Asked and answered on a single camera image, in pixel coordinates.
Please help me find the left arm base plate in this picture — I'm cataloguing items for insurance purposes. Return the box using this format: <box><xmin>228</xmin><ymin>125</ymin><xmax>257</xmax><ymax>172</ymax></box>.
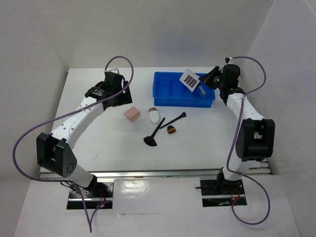
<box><xmin>60</xmin><ymin>179</ymin><xmax>115</xmax><ymax>210</ymax></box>

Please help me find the aluminium right side rail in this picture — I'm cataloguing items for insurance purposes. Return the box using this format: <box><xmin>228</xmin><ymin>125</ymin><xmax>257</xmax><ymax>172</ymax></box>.
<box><xmin>232</xmin><ymin>66</ymin><xmax>272</xmax><ymax>175</ymax></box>

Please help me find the aluminium front rail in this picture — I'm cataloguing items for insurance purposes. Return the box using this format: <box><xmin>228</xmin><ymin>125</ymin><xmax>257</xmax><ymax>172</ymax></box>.
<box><xmin>39</xmin><ymin>167</ymin><xmax>271</xmax><ymax>180</ymax></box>

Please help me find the small clear bottle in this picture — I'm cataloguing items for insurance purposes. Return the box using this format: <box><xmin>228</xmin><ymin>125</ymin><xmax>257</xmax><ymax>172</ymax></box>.
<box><xmin>197</xmin><ymin>86</ymin><xmax>207</xmax><ymax>98</ymax></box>

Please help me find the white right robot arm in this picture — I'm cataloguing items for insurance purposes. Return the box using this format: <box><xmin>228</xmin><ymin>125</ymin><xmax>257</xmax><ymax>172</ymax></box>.
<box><xmin>199</xmin><ymin>64</ymin><xmax>275</xmax><ymax>195</ymax></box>

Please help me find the short brown kabuki brush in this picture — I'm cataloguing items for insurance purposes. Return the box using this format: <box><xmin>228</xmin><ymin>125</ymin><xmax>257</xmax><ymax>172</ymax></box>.
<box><xmin>167</xmin><ymin>125</ymin><xmax>176</xmax><ymax>134</ymax></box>

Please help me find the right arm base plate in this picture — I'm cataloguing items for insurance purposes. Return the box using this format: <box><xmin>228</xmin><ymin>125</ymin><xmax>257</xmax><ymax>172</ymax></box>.
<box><xmin>195</xmin><ymin>180</ymin><xmax>247</xmax><ymax>207</ymax></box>

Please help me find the aluminium rail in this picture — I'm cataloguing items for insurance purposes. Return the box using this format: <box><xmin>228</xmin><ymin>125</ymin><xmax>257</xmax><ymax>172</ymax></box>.
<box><xmin>39</xmin><ymin>167</ymin><xmax>271</xmax><ymax>180</ymax></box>
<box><xmin>232</xmin><ymin>66</ymin><xmax>272</xmax><ymax>175</ymax></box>

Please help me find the slim black makeup brush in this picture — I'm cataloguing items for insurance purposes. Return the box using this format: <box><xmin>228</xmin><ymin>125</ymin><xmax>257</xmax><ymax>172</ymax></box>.
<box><xmin>160</xmin><ymin>112</ymin><xmax>187</xmax><ymax>129</ymax></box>

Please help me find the black fan makeup brush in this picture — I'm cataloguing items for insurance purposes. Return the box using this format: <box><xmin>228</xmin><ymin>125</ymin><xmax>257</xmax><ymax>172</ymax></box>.
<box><xmin>143</xmin><ymin>118</ymin><xmax>165</xmax><ymax>147</ymax></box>

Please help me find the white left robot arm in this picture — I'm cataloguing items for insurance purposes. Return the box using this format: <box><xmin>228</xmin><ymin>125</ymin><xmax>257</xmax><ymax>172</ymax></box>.
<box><xmin>36</xmin><ymin>72</ymin><xmax>132</xmax><ymax>197</ymax></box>

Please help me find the blue plastic organizer bin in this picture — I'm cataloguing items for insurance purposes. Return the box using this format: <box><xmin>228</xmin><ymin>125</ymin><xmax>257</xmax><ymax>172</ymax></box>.
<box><xmin>153</xmin><ymin>72</ymin><xmax>215</xmax><ymax>108</ymax></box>

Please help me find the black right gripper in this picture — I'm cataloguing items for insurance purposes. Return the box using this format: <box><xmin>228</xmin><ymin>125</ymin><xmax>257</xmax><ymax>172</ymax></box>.
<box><xmin>199</xmin><ymin>66</ymin><xmax>227</xmax><ymax>89</ymax></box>

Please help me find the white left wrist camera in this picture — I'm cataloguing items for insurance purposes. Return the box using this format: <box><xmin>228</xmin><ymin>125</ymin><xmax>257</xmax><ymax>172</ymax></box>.
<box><xmin>104</xmin><ymin>68</ymin><xmax>120</xmax><ymax>74</ymax></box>

